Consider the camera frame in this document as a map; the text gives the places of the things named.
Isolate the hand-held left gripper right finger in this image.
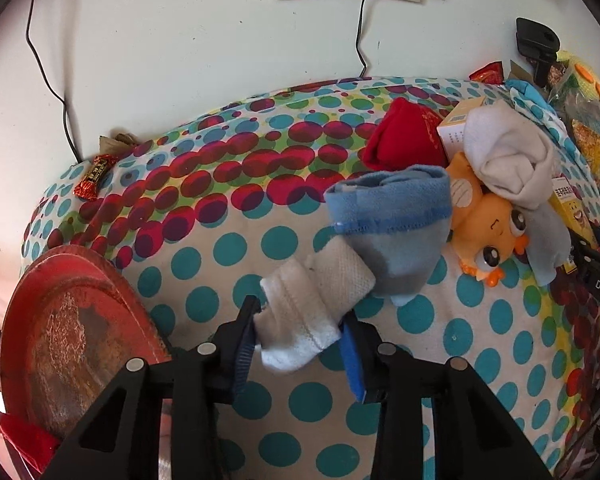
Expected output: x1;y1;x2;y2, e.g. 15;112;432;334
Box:
341;310;553;480

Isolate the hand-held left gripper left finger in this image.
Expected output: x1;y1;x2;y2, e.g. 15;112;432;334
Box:
40;296;261;480

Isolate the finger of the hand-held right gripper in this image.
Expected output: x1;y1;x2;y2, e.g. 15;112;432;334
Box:
567;229;600;267

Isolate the yellow and red box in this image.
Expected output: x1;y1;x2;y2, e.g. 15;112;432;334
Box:
549;174;593;273

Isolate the white ribbed sock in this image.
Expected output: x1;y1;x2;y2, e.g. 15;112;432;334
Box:
259;249;377;374

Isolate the light grey sock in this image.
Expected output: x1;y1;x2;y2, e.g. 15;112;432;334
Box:
524;199;574;287

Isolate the orange plush toy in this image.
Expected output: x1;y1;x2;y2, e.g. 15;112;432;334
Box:
446;152;532;289

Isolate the orange yellow snack bag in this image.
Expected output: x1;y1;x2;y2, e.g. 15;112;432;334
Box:
572;117;600;177

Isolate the polka dot bed sheet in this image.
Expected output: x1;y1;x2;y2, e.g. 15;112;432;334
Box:
20;76;600;480

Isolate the blue and grey sock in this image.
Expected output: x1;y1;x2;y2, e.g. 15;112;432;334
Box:
324;164;452;307

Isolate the white teal dotted cloth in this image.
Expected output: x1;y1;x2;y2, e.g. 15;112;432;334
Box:
505;80;600;233

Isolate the yellow knit toy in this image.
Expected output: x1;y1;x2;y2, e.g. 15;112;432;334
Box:
555;50;600;104

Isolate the clear plastic bag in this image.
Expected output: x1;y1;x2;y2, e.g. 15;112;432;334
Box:
547;62;600;112

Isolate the red round plate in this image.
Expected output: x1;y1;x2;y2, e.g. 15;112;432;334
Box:
0;247;173;442

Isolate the blue cloth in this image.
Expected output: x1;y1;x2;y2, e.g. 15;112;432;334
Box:
505;79;551;110

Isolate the white and orange box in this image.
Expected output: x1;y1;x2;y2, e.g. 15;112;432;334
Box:
437;99;487;163

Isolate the red snack packet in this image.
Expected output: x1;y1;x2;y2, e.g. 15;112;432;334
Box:
469;61;505;85

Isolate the black clamp stand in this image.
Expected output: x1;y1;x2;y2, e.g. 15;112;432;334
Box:
515;17;562;87

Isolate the red sock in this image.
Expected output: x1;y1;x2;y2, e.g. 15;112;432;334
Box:
363;97;447;173

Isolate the red candy wrapper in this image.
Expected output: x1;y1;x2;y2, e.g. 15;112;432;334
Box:
73;155;120;202

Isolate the red cloth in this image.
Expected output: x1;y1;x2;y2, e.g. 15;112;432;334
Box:
0;412;62;477

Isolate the brown paper wrapper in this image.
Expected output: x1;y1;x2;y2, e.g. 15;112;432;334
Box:
97;132;138;155

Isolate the black adapter cable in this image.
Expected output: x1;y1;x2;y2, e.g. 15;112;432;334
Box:
355;0;375;80

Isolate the black wall cable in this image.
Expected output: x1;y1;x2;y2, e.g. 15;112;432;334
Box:
25;0;92;167

